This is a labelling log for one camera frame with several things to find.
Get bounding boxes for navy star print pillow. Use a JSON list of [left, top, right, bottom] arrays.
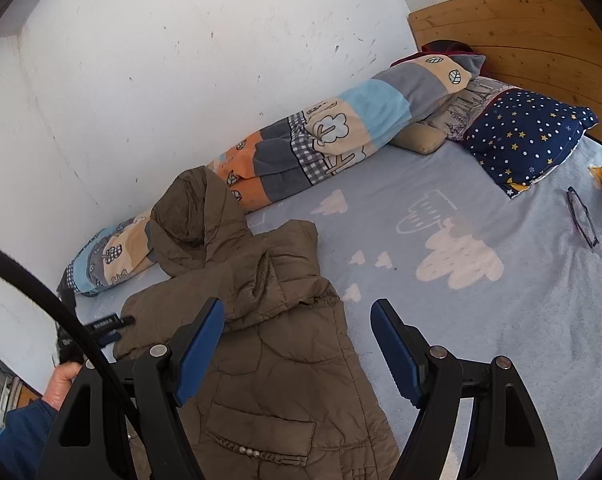
[[462, 88, 600, 199]]

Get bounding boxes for sketch print pillow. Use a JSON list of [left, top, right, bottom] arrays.
[[427, 77, 512, 143]]

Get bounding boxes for brown quilted hooded jacket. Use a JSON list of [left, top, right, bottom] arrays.
[[115, 166, 402, 480]]

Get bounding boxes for dark red cloth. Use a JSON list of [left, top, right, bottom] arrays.
[[420, 39, 488, 62]]

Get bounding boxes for rolled patchwork blanket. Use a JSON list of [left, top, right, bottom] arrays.
[[62, 52, 488, 297]]

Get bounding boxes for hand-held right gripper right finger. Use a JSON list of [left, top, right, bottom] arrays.
[[370, 298, 559, 480]]

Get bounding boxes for blue cloud print bed sheet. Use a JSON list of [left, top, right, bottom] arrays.
[[56, 132, 602, 480]]

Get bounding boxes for dark framed eyeglasses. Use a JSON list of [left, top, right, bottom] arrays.
[[566, 186, 600, 250]]

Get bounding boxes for person's left forearm blue sleeve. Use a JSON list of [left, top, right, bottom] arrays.
[[0, 399, 58, 480]]

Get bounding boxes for small beige cushion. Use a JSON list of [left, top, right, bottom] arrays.
[[392, 122, 448, 155]]

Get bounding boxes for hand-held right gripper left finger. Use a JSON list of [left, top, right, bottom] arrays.
[[40, 297, 226, 480]]

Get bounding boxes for wooden headboard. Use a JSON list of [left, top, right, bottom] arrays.
[[407, 0, 602, 157]]

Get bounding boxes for black cable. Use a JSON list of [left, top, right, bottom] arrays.
[[0, 238, 154, 480]]

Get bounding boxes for person's left hand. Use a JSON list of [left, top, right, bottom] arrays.
[[41, 361, 84, 411]]

